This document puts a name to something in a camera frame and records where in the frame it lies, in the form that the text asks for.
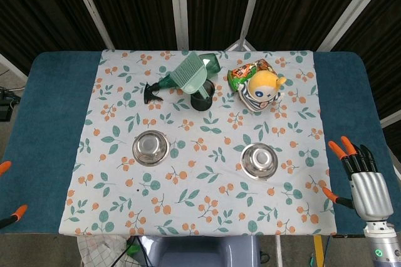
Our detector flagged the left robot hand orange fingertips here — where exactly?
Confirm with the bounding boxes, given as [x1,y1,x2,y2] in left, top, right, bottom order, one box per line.
[0,160,28,230]

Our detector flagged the black mesh pen holder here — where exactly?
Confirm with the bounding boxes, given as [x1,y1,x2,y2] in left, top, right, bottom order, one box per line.
[190,79,216,112]

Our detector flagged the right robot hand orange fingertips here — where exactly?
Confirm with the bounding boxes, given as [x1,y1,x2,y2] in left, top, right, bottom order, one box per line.
[322,135,394,220]

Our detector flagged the mint green brush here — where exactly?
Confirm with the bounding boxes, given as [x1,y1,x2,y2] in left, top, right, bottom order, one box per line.
[170,52,211,98]

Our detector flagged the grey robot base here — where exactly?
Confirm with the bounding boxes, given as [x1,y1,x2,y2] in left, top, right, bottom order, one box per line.
[137,235,261,267]

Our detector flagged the green spray bottle black trigger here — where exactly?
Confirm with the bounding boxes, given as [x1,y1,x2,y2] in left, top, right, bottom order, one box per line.
[143,53,222,105]

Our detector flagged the white checked cloth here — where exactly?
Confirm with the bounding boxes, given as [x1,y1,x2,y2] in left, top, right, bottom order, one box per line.
[76,234,133,267]

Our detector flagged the floral print tablecloth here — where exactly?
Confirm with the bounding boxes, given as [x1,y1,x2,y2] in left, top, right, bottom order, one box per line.
[59,49,338,237]

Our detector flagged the stainless steel bowl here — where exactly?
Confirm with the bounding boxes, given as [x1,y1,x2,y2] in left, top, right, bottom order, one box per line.
[240,142,279,181]
[132,130,171,167]

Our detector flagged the yellow plush doll striped shirt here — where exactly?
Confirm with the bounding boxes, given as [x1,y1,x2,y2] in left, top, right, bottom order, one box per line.
[238,70,288,112]

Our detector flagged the green snack bag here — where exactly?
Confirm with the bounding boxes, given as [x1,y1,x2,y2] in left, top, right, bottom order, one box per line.
[227,58,278,93]

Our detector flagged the teal blue table cover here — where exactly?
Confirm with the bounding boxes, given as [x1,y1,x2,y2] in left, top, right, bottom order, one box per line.
[0,50,401,237]

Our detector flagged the black power strip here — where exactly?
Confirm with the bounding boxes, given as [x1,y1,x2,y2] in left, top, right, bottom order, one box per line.
[0,88,21,121]

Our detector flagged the dark folding partition screen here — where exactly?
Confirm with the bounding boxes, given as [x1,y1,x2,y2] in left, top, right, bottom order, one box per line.
[0,0,401,130]

